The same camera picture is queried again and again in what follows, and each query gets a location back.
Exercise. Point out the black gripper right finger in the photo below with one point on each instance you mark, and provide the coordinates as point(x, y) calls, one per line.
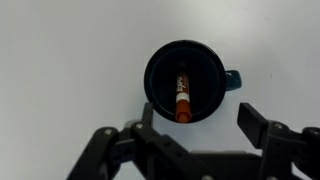
point(281, 147)

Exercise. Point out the dark teal mug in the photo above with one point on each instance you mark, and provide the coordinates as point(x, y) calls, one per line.
point(209, 80)

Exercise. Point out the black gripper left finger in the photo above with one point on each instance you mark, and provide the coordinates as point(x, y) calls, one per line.
point(157, 157)

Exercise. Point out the red dry erase marker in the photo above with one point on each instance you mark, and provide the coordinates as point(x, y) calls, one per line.
point(183, 109)

